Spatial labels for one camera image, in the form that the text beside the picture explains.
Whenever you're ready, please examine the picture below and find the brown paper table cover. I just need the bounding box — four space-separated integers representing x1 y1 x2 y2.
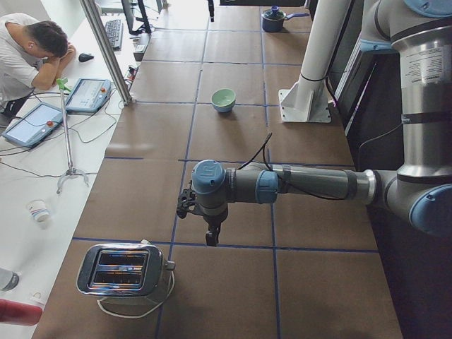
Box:
34 1 402 338

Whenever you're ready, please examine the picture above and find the blue bowl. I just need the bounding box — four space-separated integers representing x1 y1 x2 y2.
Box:
213 105 233 113

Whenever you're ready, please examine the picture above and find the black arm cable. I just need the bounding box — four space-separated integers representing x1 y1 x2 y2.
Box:
239 132 350 201

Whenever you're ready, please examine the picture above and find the green bowl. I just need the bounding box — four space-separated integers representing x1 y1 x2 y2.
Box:
211 88 236 107

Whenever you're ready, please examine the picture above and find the metal reacher grabber tool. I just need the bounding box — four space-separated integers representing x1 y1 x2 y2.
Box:
56 78 89 195

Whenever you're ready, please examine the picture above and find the seated man in white shirt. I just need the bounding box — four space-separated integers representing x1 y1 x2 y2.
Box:
1 13 76 118

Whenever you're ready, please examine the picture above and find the aluminium frame post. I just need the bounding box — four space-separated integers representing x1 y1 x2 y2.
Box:
80 0 132 106

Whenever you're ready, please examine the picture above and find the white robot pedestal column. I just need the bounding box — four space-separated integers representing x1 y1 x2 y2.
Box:
299 0 352 88

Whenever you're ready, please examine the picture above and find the black keyboard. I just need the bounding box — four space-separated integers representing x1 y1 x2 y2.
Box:
105 19 124 51

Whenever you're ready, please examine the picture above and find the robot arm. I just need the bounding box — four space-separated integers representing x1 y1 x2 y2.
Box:
177 1 451 246

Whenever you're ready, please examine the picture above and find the teach pendant tablet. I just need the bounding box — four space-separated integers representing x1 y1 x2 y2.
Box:
2 102 63 148
66 78 112 115

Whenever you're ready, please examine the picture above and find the white toaster cable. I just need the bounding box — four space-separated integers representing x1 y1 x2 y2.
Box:
97 271 177 319

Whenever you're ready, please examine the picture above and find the paper cup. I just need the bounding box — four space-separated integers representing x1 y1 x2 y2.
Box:
26 199 51 230

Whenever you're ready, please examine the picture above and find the silver toaster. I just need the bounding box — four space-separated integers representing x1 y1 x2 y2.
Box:
76 241 176 307

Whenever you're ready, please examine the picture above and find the black computer mouse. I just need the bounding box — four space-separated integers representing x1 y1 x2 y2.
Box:
78 53 94 63

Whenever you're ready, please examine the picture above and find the far teach pendant tablet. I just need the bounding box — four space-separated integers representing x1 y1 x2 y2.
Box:
66 78 112 115

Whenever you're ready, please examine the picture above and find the red bottle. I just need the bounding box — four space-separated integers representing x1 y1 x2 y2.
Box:
1 299 43 326

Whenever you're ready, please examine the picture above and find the blue saucepan with lid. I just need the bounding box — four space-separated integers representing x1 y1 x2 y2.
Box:
261 6 309 32

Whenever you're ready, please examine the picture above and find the black monitor stand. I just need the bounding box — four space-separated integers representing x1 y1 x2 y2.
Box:
121 0 152 36

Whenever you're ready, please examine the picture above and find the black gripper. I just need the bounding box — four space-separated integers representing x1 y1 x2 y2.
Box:
208 0 215 22
176 188 228 246

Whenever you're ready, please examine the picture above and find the near teach pendant tablet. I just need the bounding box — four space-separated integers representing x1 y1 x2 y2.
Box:
2 102 63 148

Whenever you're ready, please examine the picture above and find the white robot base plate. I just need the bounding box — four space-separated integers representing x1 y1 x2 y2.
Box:
278 82 331 123

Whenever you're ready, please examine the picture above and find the grey bottle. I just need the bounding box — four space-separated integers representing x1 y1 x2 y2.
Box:
0 268 20 292

